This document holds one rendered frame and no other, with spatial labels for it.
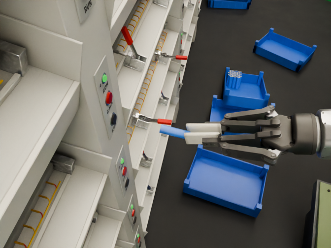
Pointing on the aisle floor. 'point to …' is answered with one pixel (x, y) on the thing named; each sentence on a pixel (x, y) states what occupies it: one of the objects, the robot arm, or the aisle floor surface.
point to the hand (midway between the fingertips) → (203, 133)
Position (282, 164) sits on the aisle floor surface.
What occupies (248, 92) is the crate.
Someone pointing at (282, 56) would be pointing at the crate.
